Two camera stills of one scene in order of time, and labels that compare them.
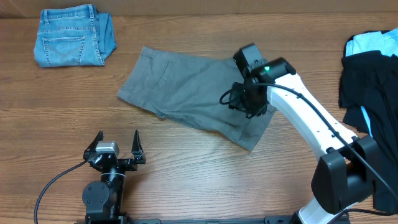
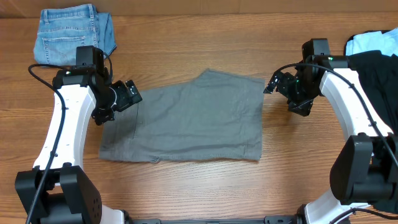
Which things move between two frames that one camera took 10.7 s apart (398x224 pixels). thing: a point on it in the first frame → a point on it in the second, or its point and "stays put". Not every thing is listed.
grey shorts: x=187 y=89 → x=213 y=116
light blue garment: x=386 y=43 stays put
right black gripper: x=236 y=102 → x=304 y=107
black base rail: x=268 y=219 stays put
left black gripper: x=138 y=157 → x=125 y=100
